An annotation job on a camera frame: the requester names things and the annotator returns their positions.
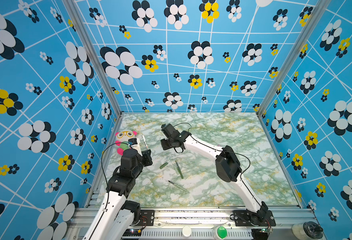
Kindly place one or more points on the dark green gel pen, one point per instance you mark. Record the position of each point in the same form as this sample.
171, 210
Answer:
178, 186

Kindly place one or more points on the aluminium corner post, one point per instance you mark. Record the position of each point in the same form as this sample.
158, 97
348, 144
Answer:
302, 39
86, 41

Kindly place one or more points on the right aluminium corner post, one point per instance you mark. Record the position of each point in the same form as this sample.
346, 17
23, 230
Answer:
302, 39

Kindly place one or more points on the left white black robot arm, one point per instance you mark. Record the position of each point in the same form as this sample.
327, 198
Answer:
117, 213

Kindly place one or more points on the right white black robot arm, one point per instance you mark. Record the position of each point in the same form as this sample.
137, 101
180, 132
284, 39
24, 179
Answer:
228, 169

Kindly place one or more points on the pink green plush toy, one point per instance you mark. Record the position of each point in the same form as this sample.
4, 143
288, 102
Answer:
122, 140

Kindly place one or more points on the aluminium front rail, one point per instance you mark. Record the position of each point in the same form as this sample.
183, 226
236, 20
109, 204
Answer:
169, 222

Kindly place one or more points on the white push button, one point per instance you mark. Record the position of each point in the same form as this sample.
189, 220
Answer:
186, 231

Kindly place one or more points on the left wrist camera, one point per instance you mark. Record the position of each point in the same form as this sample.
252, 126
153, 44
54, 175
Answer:
134, 143

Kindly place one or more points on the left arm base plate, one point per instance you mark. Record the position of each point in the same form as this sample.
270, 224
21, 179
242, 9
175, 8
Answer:
146, 218

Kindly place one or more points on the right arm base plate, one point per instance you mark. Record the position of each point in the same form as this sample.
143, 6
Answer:
245, 218

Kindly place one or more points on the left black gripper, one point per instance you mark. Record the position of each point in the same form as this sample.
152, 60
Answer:
146, 157

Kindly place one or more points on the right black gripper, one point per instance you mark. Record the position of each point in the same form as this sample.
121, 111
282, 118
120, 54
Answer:
164, 147

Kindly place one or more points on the left aluminium corner post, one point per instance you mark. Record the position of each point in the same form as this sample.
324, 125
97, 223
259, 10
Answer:
86, 41

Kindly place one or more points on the green push button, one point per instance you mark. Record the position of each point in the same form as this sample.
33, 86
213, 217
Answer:
219, 233

